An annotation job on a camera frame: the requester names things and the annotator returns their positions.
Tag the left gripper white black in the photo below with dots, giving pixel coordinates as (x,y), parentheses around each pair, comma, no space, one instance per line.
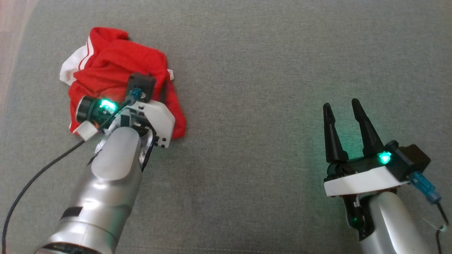
(157,120)

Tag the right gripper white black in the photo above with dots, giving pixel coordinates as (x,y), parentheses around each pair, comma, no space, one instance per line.
(360,181)

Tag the red white basketball jersey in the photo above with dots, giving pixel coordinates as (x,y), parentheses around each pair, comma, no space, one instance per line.
(113,63)

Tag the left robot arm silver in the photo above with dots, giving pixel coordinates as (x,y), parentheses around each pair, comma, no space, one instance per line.
(106,190)

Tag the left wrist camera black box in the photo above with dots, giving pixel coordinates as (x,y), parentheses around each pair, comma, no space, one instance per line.
(141,82)

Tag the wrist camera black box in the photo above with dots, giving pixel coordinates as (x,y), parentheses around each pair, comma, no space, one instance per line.
(141,82)
(413,158)

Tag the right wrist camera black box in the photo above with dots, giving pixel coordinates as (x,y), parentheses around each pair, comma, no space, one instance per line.
(413,158)

